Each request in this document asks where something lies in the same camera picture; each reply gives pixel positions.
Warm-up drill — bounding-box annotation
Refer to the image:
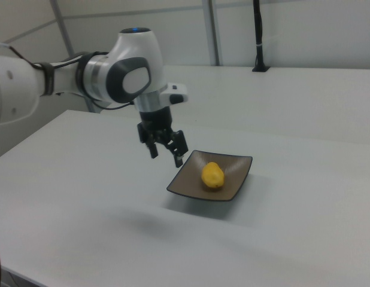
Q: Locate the grey partition frame post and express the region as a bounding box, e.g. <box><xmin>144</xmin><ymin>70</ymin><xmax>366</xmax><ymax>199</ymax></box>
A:
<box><xmin>49</xmin><ymin>0</ymin><xmax>102</xmax><ymax>115</ymax></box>
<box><xmin>207</xmin><ymin>0</ymin><xmax>221</xmax><ymax>67</ymax></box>

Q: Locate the yellow lemon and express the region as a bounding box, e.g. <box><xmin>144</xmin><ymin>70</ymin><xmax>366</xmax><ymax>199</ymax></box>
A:
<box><xmin>201</xmin><ymin>161</ymin><xmax>226</xmax><ymax>190</ymax></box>

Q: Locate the black camera stand pole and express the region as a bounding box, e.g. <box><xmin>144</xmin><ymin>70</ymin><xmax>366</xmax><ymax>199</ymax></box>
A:
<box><xmin>251</xmin><ymin>0</ymin><xmax>271</xmax><ymax>73</ymax></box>

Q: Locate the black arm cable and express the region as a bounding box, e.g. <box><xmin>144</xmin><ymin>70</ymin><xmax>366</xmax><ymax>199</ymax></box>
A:
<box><xmin>5</xmin><ymin>44</ymin><xmax>135</xmax><ymax>111</ymax></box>

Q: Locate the black strap on arm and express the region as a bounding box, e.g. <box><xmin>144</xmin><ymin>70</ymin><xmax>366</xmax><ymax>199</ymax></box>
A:
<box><xmin>37</xmin><ymin>62</ymin><xmax>56</xmax><ymax>97</ymax></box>

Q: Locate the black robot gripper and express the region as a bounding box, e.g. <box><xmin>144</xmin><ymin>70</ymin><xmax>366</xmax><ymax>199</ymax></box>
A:
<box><xmin>137</xmin><ymin>106</ymin><xmax>189</xmax><ymax>169</ymax></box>

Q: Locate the square brown ceramic plate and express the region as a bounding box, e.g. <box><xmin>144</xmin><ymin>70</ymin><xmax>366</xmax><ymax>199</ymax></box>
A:
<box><xmin>166</xmin><ymin>149</ymin><xmax>253</xmax><ymax>203</ymax></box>

